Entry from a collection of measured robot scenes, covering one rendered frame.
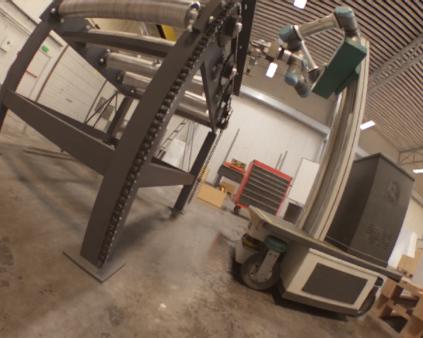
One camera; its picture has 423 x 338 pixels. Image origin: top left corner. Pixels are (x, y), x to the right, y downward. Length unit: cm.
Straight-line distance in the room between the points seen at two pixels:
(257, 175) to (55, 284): 297
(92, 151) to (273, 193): 289
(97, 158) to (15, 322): 45
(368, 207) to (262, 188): 232
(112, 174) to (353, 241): 100
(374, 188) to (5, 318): 129
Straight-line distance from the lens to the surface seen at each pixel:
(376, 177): 107
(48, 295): 51
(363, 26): 976
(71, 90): 1183
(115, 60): 151
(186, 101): 148
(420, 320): 140
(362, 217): 102
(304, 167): 560
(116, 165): 52
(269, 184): 319
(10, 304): 48
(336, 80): 154
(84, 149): 60
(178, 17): 71
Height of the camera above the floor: 38
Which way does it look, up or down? 2 degrees up
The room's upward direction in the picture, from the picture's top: 25 degrees clockwise
